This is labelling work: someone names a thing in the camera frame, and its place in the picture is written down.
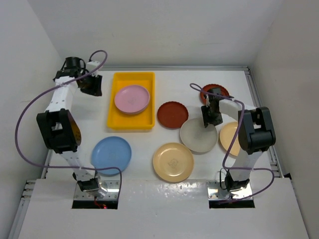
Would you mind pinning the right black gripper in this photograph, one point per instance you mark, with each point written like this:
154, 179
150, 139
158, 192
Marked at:
208, 120

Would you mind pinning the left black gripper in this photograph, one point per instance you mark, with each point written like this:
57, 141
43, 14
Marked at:
95, 89

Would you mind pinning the white plate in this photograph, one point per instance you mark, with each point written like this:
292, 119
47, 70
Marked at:
198, 138

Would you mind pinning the pink plate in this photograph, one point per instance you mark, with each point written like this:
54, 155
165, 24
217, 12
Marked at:
132, 99

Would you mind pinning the blue plate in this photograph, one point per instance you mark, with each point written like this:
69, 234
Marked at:
112, 151

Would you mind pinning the purple plate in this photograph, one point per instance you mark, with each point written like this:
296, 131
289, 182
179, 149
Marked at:
139, 113

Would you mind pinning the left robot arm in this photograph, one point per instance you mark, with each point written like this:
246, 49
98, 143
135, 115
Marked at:
58, 128

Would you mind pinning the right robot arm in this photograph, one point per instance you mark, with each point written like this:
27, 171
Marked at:
255, 134

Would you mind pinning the yellow plastic bin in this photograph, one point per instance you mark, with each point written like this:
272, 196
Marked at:
118, 120

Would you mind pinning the tan plate right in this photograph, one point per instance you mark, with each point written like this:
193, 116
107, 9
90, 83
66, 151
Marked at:
226, 135

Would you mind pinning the tan plate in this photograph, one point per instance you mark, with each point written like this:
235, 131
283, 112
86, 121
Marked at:
226, 135
173, 162

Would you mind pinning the red plate far right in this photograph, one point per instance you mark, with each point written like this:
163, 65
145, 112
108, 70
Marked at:
223, 90

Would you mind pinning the red plate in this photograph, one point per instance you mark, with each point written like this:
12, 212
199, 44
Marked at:
172, 115
223, 90

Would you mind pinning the red plate centre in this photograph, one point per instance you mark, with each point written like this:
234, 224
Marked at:
172, 115

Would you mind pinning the tan plate front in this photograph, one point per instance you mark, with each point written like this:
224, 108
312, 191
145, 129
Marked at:
173, 162

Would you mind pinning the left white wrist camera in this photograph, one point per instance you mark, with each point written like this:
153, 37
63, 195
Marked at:
91, 65

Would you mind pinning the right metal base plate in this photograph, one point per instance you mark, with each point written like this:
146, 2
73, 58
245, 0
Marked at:
217, 192

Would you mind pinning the metal base plate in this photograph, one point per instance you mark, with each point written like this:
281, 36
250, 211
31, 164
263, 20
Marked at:
217, 192
109, 192

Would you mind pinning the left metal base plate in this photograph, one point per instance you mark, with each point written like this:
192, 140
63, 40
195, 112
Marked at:
109, 192

